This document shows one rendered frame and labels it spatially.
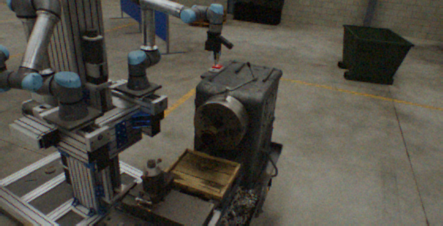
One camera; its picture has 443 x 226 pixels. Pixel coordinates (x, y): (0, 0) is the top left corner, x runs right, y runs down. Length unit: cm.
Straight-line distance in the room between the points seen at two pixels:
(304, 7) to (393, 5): 279
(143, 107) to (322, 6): 990
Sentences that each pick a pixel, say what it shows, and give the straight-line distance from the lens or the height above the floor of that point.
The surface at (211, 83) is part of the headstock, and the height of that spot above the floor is 125.
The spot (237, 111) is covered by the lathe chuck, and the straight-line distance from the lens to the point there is 172.
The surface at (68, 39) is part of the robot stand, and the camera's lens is 187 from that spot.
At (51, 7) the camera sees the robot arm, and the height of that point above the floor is 174.
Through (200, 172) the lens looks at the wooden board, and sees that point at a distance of 174.
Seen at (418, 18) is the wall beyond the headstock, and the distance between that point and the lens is 1167.
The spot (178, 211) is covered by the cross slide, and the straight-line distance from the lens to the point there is 141.
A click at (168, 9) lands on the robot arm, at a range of 178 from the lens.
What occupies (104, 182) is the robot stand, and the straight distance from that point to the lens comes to 233.
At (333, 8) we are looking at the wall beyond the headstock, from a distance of 1144.
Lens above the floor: 199
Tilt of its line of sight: 26 degrees down
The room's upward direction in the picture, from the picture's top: 4 degrees clockwise
